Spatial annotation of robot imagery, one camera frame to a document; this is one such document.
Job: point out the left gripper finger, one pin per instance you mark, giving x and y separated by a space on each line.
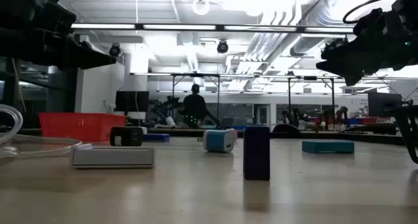
94 59

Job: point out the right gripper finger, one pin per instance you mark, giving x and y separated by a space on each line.
339 49
346 69

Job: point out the teal rectangular box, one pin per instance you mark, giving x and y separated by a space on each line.
328 147

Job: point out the black USB wall charger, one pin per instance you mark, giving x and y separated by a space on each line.
125 136

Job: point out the white rectangular box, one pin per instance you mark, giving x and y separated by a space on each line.
112 157

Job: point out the small blue box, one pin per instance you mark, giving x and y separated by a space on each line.
158 137

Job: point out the navy blue rectangular box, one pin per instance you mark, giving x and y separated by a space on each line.
256 152

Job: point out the blue and white charger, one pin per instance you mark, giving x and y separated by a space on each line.
217 141

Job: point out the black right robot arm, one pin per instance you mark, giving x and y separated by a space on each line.
412 31

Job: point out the black round ceiling lamp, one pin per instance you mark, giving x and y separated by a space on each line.
222 47
115 51

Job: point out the black computer monitor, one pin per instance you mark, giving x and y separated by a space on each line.
383 103
130 101

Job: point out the red plastic basket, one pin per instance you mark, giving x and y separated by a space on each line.
81 126

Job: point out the long ceiling light bar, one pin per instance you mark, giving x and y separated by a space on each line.
179 27

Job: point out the person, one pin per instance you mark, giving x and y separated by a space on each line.
194 106

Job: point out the pink and white charger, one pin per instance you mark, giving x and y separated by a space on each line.
234 134

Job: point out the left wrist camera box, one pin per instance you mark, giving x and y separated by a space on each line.
57 18

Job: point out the silver ventilation duct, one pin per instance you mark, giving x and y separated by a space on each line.
323 11

